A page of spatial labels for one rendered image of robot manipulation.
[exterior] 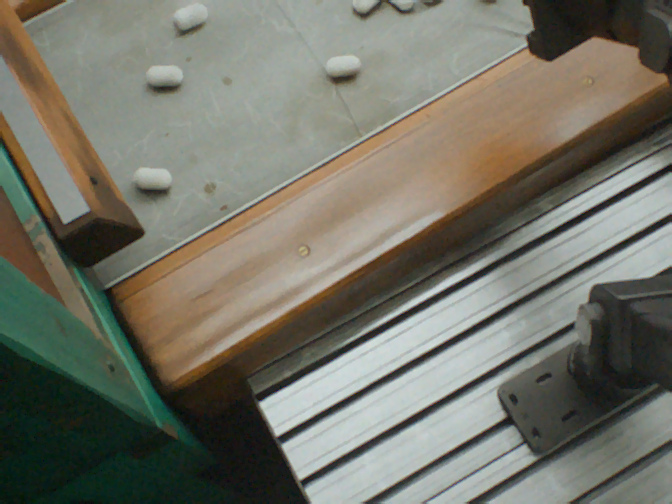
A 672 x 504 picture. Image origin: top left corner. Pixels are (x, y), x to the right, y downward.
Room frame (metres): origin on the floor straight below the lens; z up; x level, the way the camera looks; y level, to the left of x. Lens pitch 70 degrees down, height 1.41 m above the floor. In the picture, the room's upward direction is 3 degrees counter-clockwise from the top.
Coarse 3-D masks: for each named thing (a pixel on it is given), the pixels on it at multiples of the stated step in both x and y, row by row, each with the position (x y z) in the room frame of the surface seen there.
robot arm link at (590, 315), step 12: (588, 312) 0.16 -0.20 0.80; (600, 312) 0.16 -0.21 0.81; (576, 324) 0.16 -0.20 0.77; (588, 324) 0.15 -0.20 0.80; (600, 324) 0.15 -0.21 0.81; (588, 336) 0.14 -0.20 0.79; (600, 336) 0.14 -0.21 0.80; (588, 348) 0.13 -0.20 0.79; (600, 348) 0.13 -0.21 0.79; (588, 360) 0.13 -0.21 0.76; (600, 360) 0.13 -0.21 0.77; (588, 372) 0.12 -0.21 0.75; (600, 372) 0.12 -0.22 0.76; (612, 372) 0.12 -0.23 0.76
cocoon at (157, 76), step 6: (156, 66) 0.44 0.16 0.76; (162, 66) 0.44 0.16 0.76; (168, 66) 0.44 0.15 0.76; (174, 66) 0.44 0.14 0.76; (150, 72) 0.43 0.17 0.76; (156, 72) 0.43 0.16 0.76; (162, 72) 0.43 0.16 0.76; (168, 72) 0.43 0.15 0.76; (174, 72) 0.43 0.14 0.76; (180, 72) 0.43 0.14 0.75; (150, 78) 0.42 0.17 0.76; (156, 78) 0.42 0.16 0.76; (162, 78) 0.42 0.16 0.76; (168, 78) 0.42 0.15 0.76; (174, 78) 0.42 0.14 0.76; (180, 78) 0.43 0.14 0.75; (156, 84) 0.42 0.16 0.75; (162, 84) 0.42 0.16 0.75; (168, 84) 0.42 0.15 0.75; (174, 84) 0.42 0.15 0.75
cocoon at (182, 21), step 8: (184, 8) 0.50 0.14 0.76; (192, 8) 0.50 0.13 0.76; (200, 8) 0.50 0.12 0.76; (176, 16) 0.49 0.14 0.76; (184, 16) 0.49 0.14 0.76; (192, 16) 0.49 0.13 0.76; (200, 16) 0.49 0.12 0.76; (176, 24) 0.49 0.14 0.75; (184, 24) 0.49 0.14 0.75; (192, 24) 0.49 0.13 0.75
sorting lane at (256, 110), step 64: (128, 0) 0.53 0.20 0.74; (192, 0) 0.53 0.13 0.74; (256, 0) 0.52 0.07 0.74; (320, 0) 0.52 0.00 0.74; (384, 0) 0.51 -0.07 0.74; (448, 0) 0.51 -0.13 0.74; (512, 0) 0.51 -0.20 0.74; (64, 64) 0.46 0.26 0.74; (128, 64) 0.45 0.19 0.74; (192, 64) 0.45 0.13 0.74; (256, 64) 0.45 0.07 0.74; (320, 64) 0.44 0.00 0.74; (384, 64) 0.44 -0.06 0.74; (448, 64) 0.43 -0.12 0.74; (128, 128) 0.38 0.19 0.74; (192, 128) 0.38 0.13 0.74; (256, 128) 0.37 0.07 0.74; (320, 128) 0.37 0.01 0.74; (384, 128) 0.37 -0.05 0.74; (128, 192) 0.31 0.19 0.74; (192, 192) 0.31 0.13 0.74; (256, 192) 0.31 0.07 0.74; (128, 256) 0.25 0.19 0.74
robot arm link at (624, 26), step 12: (624, 0) 0.33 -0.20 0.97; (636, 0) 0.32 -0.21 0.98; (648, 0) 0.31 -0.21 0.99; (624, 12) 0.32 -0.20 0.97; (636, 12) 0.31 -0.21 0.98; (612, 24) 0.32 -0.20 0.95; (624, 24) 0.31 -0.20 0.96; (636, 24) 0.31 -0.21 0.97; (624, 36) 0.31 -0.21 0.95; (636, 36) 0.30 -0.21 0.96
